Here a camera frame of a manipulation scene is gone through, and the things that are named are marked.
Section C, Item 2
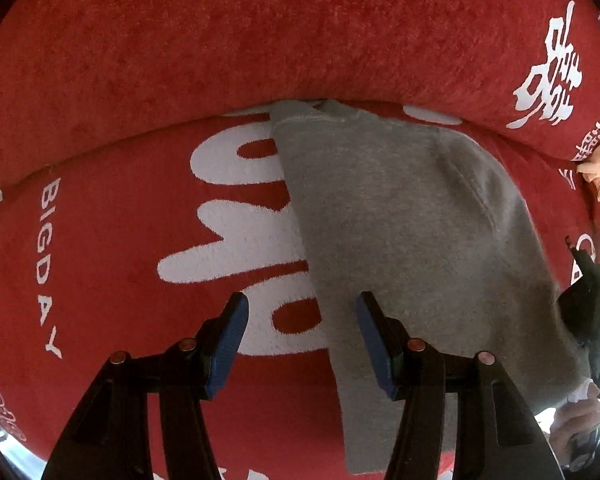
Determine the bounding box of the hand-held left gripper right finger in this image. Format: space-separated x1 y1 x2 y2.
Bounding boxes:
356 291 566 480

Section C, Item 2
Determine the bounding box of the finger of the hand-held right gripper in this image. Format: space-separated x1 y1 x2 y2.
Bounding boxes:
560 236 600 388

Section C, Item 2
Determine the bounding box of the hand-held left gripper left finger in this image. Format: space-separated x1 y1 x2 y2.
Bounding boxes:
40 291 251 480

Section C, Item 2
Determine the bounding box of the grey sweater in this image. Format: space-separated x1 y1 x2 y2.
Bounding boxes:
270 99 593 476

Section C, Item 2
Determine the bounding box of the person's right hand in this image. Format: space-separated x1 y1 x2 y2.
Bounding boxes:
549 395 600 472

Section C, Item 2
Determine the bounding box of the red printed sofa cover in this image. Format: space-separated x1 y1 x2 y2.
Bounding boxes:
0 0 600 480

